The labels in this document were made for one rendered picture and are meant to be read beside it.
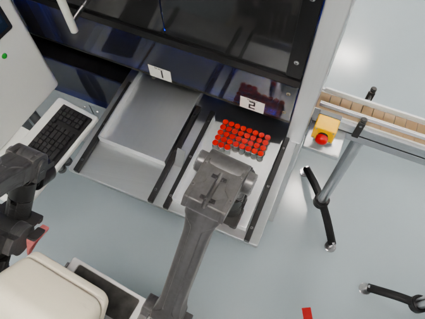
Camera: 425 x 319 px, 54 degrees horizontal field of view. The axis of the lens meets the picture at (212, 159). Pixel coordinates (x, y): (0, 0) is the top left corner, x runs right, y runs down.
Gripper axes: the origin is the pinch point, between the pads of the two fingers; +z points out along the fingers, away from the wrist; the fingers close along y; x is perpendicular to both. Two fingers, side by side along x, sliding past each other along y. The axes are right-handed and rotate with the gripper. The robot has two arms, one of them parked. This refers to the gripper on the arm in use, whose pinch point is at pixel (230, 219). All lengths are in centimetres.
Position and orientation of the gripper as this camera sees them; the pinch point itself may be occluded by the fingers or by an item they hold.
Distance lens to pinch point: 134.4
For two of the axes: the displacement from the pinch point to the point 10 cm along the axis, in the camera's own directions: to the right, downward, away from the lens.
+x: -9.1, -3.5, 2.0
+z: 0.1, 4.8, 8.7
